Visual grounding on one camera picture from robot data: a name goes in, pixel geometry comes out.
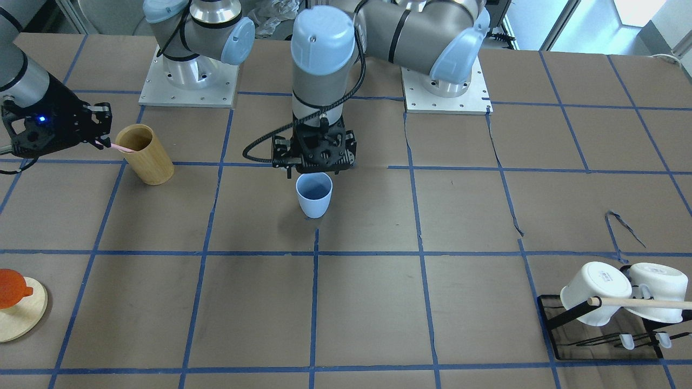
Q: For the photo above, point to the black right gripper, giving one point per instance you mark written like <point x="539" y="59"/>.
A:
<point x="64" y="111"/>

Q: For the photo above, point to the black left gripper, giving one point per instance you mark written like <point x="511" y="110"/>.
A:
<point x="281" y="146"/>

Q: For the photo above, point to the pink chopstick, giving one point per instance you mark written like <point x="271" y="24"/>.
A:
<point x="115" y="147"/>

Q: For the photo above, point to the light blue plastic cup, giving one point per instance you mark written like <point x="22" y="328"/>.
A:
<point x="314" y="192"/>

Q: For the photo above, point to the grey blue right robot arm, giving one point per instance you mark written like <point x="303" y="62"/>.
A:
<point x="183" y="30"/>

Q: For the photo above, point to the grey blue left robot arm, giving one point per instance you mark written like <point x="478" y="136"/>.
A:
<point x="328" y="48"/>

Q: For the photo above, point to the bamboo wooden cup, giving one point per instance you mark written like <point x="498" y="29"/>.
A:
<point x="148" y="157"/>

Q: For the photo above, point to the orange cup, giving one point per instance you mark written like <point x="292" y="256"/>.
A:
<point x="14" y="288"/>

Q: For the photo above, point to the round wooden coaster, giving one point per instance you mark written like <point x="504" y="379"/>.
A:
<point x="23" y="316"/>

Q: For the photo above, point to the white mug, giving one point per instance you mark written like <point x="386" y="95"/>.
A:
<point x="595" y="279"/>
<point x="661" y="283"/>

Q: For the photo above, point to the wooden rack dowel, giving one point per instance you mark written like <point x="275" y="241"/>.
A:
<point x="597" y="301"/>

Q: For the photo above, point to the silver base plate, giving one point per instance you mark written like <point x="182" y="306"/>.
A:
<point x="201" y="82"/>

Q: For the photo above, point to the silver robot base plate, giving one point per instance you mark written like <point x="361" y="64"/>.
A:
<point x="422" y="94"/>

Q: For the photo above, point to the black wire mug rack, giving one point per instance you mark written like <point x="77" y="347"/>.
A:
<point x="585" y="332"/>

